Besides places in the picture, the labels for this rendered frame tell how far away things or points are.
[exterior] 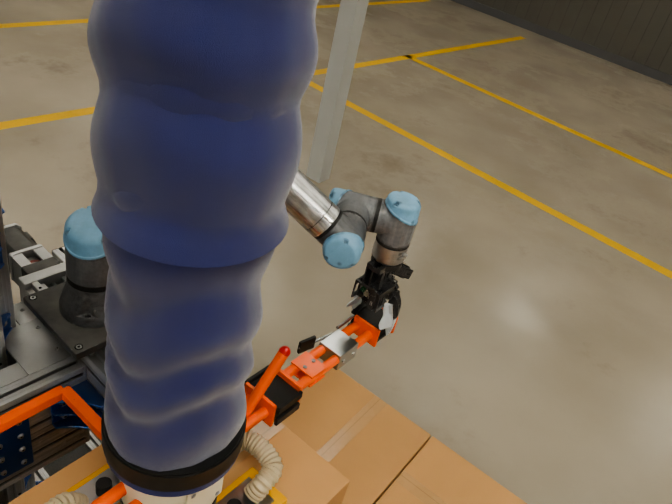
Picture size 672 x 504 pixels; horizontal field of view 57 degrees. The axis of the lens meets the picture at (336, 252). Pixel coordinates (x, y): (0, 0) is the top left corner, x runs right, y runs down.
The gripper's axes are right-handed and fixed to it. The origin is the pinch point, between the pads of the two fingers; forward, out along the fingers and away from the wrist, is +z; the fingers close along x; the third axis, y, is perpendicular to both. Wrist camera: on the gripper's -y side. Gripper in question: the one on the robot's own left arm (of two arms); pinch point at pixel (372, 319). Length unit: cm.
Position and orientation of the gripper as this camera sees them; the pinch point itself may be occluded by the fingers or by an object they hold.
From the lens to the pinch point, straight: 150.1
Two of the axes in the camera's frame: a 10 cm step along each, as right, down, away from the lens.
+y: -6.2, 3.4, -7.1
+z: -2.0, 8.0, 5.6
